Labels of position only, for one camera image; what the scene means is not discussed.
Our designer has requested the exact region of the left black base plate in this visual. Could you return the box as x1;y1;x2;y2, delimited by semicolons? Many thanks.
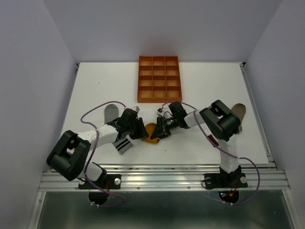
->
78;174;122;190

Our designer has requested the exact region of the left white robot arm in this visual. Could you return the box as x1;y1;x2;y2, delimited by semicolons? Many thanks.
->
46;106;149;188

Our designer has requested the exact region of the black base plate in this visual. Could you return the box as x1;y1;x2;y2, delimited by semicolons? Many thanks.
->
78;174;122;190
201;173;248;190

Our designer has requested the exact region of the grey striped sock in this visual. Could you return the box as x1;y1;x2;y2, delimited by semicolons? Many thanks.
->
104;104;133;155

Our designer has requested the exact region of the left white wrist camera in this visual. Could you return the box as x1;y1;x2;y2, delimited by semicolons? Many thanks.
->
131;106;140;113

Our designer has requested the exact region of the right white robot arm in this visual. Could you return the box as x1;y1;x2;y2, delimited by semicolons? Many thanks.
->
150;100;241;186

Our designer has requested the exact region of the mustard yellow sock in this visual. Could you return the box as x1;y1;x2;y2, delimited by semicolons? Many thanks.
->
142;123;160;144

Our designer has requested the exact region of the taupe maroon-cuffed sock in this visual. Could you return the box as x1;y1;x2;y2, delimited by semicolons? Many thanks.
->
201;100;246;142

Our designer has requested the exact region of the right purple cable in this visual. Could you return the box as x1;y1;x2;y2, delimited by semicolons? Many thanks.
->
158;101;261;207

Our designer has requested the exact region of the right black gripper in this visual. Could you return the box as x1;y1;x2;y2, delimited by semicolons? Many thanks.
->
152;115;179;141

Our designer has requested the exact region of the aluminium rail frame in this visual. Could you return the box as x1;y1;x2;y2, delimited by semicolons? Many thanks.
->
29;62;302;229

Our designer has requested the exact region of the orange compartment tray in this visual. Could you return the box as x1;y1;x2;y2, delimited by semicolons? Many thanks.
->
137;55;182;103

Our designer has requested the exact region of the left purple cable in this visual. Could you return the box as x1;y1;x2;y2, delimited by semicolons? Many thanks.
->
80;100;127;208

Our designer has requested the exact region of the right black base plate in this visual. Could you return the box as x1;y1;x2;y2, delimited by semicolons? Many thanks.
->
201;173;248;190

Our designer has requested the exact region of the purple cable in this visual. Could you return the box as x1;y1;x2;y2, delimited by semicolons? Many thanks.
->
80;100;127;208
158;101;261;207

